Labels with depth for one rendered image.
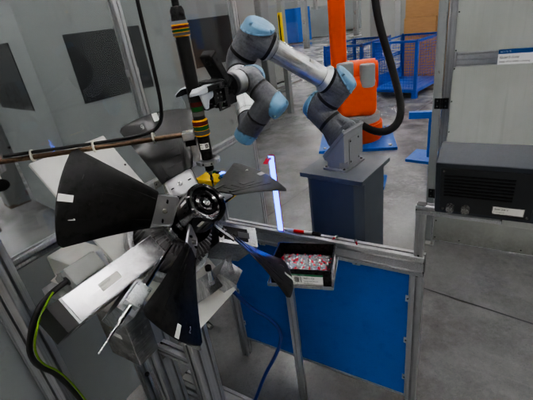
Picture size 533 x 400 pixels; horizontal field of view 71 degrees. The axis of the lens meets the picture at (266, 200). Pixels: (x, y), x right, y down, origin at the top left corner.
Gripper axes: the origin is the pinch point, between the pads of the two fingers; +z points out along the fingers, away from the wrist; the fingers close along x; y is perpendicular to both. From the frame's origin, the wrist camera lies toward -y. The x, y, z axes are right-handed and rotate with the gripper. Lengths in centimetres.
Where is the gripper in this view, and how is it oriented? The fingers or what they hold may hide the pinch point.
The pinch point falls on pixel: (185, 92)
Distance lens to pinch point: 103.7
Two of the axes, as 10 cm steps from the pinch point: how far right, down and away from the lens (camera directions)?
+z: -5.0, 4.4, -7.5
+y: 1.3, 8.9, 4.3
